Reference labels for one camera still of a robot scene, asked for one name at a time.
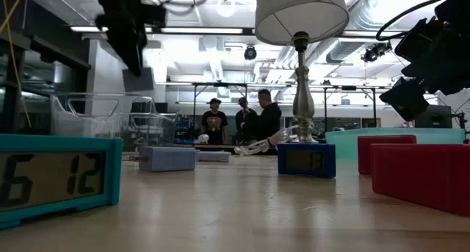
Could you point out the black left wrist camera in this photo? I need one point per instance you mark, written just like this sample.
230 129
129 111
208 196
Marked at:
154 16

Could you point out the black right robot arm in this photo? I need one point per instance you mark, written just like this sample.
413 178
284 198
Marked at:
457 6

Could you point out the pale blue charger block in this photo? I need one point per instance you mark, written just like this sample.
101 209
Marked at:
214 156

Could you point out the black monitor stand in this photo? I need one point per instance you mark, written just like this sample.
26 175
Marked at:
463 129

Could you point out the teal digital clock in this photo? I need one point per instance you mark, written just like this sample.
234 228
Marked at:
55 143

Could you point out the black ceiling spotlight cluster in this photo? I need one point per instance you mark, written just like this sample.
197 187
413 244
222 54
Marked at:
374 53

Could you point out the dark computer monitor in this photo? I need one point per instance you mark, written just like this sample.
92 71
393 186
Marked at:
440 116

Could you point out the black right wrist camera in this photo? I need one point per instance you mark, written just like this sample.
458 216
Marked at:
416 40

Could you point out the long ceiling light bar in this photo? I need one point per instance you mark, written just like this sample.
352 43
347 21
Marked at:
202 30
367 34
88 29

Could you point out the person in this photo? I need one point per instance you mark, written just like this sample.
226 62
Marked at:
270 119
214 123
242 119

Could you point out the black office chair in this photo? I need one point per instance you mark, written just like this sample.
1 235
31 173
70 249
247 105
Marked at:
141 108

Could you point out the round ceiling lamp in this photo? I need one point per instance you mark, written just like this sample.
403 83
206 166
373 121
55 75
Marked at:
225 7

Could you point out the black metal rig frame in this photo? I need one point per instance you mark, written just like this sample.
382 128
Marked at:
220 84
349 87

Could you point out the white shade silver table lamp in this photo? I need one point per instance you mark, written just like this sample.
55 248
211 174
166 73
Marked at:
301 9

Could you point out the blue digital clock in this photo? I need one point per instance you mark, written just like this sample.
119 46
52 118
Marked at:
306 160

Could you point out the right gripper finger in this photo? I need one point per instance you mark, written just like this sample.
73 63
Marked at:
404 99

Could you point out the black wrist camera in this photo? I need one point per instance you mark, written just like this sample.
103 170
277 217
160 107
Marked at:
416 40
154 16

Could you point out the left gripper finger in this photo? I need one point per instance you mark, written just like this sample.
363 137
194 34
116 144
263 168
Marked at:
132 55

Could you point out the dark workbench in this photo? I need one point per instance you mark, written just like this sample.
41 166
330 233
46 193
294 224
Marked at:
224 147

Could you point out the white round object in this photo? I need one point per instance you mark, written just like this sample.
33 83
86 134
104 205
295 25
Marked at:
203 138

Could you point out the red digital clock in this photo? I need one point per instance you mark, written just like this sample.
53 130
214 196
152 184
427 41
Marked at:
422 178
367 153

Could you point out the clear plastic bin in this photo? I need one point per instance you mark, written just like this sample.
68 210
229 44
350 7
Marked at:
92 123

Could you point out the translucent teal tray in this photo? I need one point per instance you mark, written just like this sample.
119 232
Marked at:
345 145

